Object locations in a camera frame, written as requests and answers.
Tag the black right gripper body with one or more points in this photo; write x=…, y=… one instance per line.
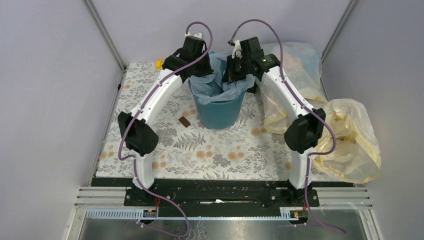
x=237, y=68

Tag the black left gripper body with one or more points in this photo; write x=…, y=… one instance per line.
x=203, y=66

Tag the light blue plastic trash bag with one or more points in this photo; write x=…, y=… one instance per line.
x=210, y=88

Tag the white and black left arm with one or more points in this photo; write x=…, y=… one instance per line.
x=138, y=139

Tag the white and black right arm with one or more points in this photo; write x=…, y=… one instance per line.
x=305, y=122

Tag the teal plastic trash bin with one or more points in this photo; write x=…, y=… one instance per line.
x=221, y=114

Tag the black white checkered board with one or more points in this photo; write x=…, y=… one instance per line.
x=252, y=89

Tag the small yellow block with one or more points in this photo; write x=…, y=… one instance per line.
x=158, y=64

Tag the small brown block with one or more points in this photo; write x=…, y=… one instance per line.
x=183, y=120

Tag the clear bag with stuffed items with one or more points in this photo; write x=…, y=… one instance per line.
x=303, y=65

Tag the floral patterned table cloth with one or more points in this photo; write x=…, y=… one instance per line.
x=248, y=150

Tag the yellowish crumpled plastic bag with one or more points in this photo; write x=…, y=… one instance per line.
x=356, y=157

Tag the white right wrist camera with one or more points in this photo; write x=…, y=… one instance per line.
x=237, y=49

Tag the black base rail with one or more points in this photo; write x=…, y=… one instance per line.
x=219, y=198

